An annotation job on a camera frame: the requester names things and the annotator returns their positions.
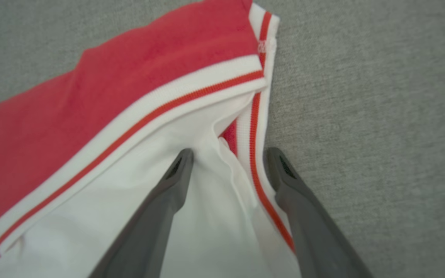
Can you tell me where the red jersey with white trim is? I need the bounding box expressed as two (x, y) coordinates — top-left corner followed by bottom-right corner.
(0, 0), (302, 278)

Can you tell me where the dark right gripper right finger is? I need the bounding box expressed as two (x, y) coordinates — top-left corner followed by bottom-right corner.
(265, 147), (374, 278)

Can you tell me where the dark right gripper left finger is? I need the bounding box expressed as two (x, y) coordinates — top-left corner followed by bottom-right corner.
(89, 149), (194, 278)

